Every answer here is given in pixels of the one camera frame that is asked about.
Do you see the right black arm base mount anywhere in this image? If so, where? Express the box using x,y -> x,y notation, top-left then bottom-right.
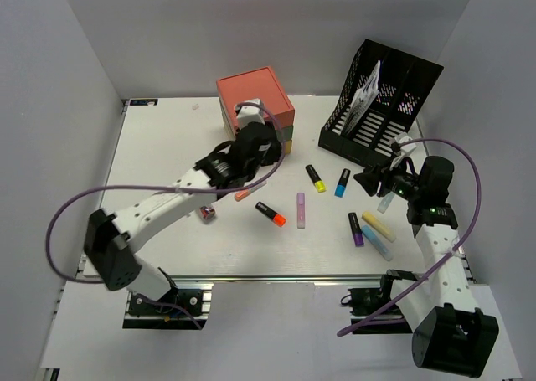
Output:
340,270 -> 419,335

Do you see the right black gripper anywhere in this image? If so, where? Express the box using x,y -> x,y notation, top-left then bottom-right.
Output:
354,153 -> 424,201

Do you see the green middle drawer box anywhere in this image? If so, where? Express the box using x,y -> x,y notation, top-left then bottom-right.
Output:
224,116 -> 294,142

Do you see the black yellow highlighter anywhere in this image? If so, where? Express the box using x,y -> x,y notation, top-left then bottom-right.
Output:
305,164 -> 326,193

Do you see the white printed paper booklet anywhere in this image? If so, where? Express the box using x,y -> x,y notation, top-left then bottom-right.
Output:
341,60 -> 381,136

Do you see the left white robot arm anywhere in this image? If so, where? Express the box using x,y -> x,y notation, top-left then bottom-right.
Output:
84,122 -> 282,313

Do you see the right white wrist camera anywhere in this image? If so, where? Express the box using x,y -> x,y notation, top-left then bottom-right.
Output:
388,132 -> 416,167

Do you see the pastel purple highlighter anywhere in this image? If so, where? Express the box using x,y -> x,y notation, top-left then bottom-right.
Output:
296,193 -> 306,229

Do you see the black purple highlighter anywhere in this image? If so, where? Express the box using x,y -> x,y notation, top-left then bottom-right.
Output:
348,212 -> 364,247

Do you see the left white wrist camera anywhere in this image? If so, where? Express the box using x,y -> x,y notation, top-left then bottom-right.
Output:
234,98 -> 265,131

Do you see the purple cable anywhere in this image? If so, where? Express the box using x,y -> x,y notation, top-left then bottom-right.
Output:
45,101 -> 288,330
337,137 -> 482,337

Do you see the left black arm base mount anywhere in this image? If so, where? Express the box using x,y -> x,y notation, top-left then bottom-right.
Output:
122,283 -> 212,331

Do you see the pastel green highlighter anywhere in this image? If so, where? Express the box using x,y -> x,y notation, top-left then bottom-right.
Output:
377,192 -> 395,214

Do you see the pastel yellow highlighter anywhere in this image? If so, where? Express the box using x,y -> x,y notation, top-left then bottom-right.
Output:
362,211 -> 396,243

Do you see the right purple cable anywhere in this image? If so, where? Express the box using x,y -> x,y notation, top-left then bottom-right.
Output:
337,137 -> 482,337

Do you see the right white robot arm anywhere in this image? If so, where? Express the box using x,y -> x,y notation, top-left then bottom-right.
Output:
347,156 -> 499,378

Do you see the clear pink-capped pen case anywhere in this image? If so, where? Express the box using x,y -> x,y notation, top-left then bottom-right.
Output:
198,205 -> 216,224

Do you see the orange grey highlighter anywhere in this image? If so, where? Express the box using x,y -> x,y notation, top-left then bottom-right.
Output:
234,181 -> 267,202

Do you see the black label sticker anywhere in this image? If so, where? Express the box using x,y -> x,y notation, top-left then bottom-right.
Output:
129,99 -> 158,106

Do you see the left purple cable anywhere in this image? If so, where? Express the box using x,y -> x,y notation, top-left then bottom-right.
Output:
45,101 -> 288,330

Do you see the coral top drawer box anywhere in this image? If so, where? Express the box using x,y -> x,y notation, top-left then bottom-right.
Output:
216,66 -> 295,128

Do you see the black three-slot file holder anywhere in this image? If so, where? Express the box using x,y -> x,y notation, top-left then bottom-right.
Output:
318,39 -> 444,167

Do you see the black orange highlighter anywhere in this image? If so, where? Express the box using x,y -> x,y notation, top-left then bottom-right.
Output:
255,202 -> 286,227

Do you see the black blue highlighter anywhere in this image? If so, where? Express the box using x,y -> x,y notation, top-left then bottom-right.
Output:
334,168 -> 351,198

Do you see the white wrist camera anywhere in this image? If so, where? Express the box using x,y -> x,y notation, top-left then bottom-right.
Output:
234,98 -> 265,131
388,132 -> 416,167

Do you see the pastel blue highlighter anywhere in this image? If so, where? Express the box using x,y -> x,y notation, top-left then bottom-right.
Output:
361,225 -> 393,261

